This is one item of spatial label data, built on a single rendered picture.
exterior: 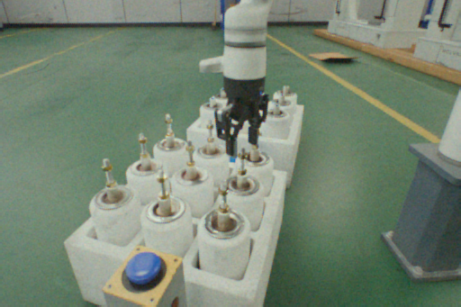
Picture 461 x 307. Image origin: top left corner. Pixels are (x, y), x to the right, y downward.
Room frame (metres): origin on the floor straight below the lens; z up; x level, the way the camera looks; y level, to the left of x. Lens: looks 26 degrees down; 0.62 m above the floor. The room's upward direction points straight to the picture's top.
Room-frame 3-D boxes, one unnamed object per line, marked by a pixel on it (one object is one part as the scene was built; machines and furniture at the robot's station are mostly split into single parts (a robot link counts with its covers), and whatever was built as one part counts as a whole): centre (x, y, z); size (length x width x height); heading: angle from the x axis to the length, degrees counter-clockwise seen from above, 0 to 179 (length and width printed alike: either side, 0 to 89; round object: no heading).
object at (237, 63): (0.51, -0.01, 0.52); 0.11 x 0.09 x 0.06; 50
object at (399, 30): (4.14, -1.94, 0.45); 1.61 x 0.57 x 0.74; 5
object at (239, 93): (0.50, -0.03, 0.45); 0.08 x 0.08 x 0.09
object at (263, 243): (0.54, 0.09, 0.09); 0.39 x 0.39 x 0.18; 72
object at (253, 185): (0.50, -0.03, 0.25); 0.08 x 0.08 x 0.01
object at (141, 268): (0.24, 0.10, 0.32); 0.04 x 0.04 x 0.02
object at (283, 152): (1.06, -0.08, 0.09); 0.39 x 0.39 x 0.18; 72
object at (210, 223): (0.39, 0.01, 0.25); 0.08 x 0.08 x 0.01
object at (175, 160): (0.68, 0.16, 0.16); 0.10 x 0.10 x 0.18
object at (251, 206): (0.50, -0.03, 0.16); 0.10 x 0.10 x 0.18
